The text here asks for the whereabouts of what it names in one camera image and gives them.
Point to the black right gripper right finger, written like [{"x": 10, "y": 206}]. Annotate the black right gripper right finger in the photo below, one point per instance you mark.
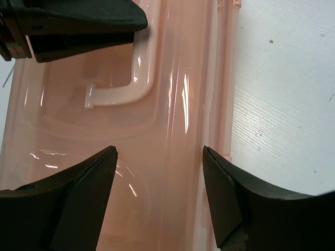
[{"x": 249, "y": 213}]

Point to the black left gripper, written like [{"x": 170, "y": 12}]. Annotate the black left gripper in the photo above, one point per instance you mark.
[{"x": 115, "y": 21}]

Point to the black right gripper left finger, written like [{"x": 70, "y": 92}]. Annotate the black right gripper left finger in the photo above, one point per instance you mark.
[{"x": 64, "y": 211}]

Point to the pink plastic toolbox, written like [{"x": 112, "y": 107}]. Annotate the pink plastic toolbox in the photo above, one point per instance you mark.
[{"x": 158, "y": 101}]

